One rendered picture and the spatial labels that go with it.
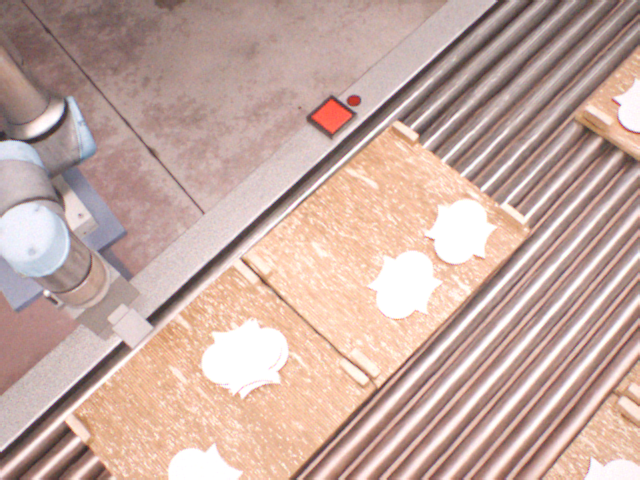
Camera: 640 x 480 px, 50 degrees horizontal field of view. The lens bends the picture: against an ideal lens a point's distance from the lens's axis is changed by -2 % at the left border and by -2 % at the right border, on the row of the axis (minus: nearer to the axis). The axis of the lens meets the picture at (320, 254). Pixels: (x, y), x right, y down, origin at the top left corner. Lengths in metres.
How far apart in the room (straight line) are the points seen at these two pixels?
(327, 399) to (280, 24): 1.99
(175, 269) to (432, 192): 0.51
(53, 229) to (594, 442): 0.87
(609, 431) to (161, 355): 0.76
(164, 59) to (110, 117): 0.33
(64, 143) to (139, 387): 0.45
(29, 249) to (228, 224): 0.60
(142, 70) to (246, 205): 1.60
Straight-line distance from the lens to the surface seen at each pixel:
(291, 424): 1.18
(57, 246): 0.84
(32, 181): 0.91
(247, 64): 2.80
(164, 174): 2.57
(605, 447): 1.22
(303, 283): 1.25
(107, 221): 1.49
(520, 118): 1.47
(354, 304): 1.23
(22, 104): 1.25
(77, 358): 1.34
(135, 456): 1.23
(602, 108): 1.51
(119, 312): 1.01
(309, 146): 1.42
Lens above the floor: 2.09
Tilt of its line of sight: 64 degrees down
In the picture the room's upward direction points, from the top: 10 degrees counter-clockwise
